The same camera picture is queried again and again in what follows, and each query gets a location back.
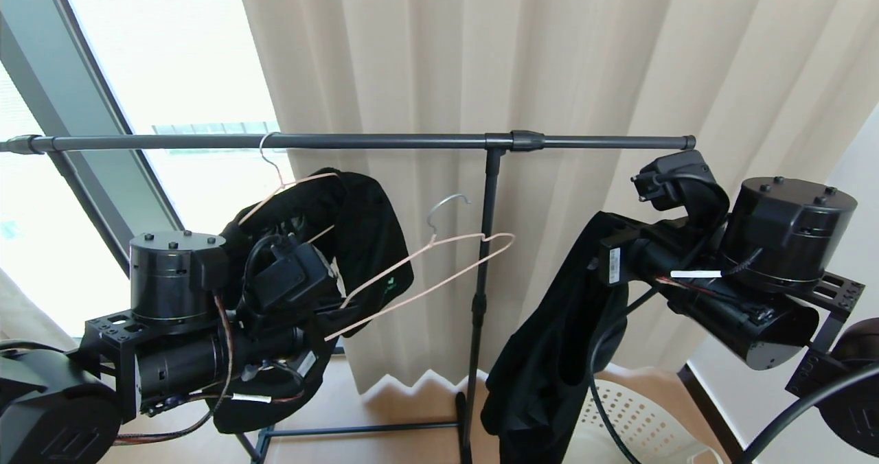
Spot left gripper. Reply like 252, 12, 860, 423
137, 323, 325, 411

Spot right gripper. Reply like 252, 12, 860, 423
596, 227, 687, 293

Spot black garment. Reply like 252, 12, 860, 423
481, 211, 629, 464

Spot black shorts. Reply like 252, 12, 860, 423
213, 169, 416, 436

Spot pink clothes hanger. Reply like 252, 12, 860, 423
323, 194, 516, 343
237, 133, 341, 245

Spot white laundry basket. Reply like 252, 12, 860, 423
563, 364, 730, 464

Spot black clothes rack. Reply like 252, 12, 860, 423
0, 131, 696, 464

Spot beige curtain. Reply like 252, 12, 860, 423
0, 268, 76, 351
233, 0, 879, 393

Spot window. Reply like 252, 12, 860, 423
0, 0, 289, 341

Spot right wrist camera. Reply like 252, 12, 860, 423
630, 150, 730, 235

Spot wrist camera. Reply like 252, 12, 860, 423
630, 150, 730, 235
244, 234, 332, 314

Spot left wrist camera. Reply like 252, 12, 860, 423
244, 234, 332, 314

